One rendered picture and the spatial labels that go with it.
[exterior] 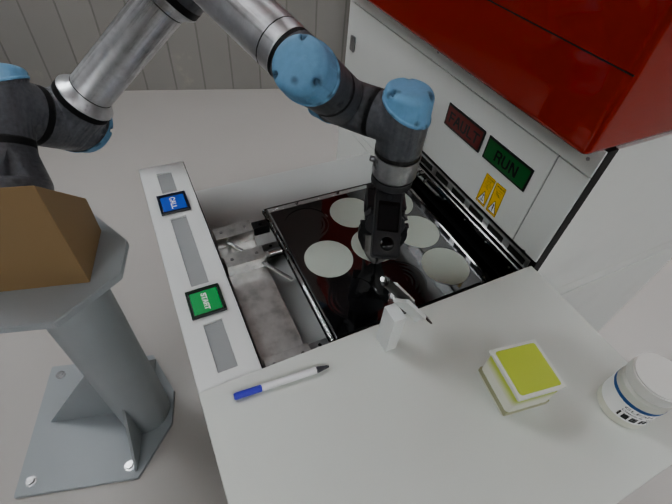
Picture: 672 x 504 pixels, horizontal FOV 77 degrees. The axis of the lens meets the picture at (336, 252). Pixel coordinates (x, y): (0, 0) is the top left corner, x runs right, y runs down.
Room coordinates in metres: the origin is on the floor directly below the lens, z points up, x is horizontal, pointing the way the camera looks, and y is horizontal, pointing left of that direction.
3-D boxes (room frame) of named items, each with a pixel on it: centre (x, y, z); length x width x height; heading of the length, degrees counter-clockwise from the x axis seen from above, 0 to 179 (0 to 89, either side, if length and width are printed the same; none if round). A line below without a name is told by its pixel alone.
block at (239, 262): (0.54, 0.18, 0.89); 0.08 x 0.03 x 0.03; 120
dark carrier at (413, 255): (0.62, -0.08, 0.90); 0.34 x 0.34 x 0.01; 30
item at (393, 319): (0.36, -0.11, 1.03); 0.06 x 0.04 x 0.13; 120
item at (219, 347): (0.50, 0.27, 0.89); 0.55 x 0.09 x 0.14; 30
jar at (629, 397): (0.29, -0.44, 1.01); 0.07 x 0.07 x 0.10
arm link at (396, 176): (0.58, -0.08, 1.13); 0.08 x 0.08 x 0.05
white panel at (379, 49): (0.90, -0.18, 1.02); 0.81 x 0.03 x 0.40; 30
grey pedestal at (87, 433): (0.52, 0.71, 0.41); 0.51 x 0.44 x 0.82; 105
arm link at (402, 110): (0.59, -0.08, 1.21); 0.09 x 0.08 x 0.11; 65
